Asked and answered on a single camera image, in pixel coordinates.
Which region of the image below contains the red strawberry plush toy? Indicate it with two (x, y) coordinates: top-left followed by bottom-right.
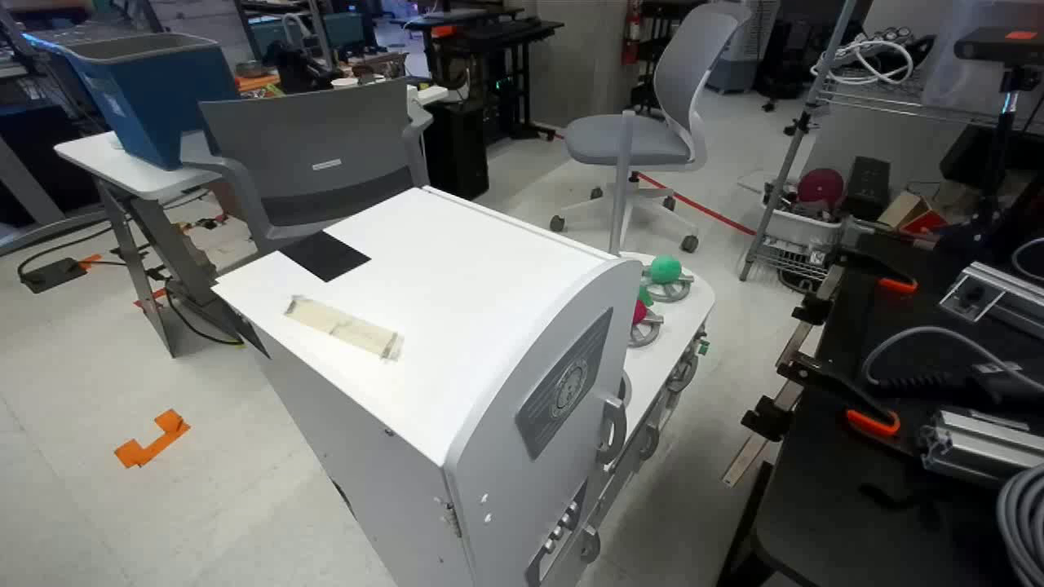
(632, 299), (650, 327)

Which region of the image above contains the white toy kitchen cabinet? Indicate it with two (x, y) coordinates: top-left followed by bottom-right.
(214, 190), (713, 587)

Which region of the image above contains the green octopus plush toy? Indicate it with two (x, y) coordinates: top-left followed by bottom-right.
(640, 253), (694, 302)

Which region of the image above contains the clear tape strip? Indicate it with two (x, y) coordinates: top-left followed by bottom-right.
(282, 297), (402, 359)

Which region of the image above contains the grey mesh office chair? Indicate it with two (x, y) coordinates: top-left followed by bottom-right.
(549, 0), (756, 257)

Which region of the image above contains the black square patch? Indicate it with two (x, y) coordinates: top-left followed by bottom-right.
(282, 232), (365, 279)

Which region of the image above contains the black background desk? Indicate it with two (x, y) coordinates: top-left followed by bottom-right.
(407, 6), (559, 141)

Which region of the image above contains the grey plastic chair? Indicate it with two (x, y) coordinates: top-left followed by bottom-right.
(180, 77), (428, 252)

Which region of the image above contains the white bin with toys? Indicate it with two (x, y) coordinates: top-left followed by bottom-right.
(763, 167), (859, 264)

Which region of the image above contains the white side table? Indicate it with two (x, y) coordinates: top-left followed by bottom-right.
(54, 129), (237, 355)

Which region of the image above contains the orange floor tape marker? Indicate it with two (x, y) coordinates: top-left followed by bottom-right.
(114, 406), (190, 468)

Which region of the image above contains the black workbench with clamps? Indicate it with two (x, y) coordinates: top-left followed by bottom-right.
(713, 232), (1044, 587)

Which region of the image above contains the blue storage bin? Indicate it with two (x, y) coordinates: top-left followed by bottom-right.
(34, 31), (236, 168)

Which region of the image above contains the black power brick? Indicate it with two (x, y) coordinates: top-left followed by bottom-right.
(18, 257), (84, 293)

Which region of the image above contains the silver aluminium extrusion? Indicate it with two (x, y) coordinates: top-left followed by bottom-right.
(915, 406), (1044, 484)

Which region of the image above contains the grey stove burner ring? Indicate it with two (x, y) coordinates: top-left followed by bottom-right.
(627, 302), (665, 349)

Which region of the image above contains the grey corrugated hose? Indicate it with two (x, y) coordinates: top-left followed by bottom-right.
(996, 465), (1044, 587)

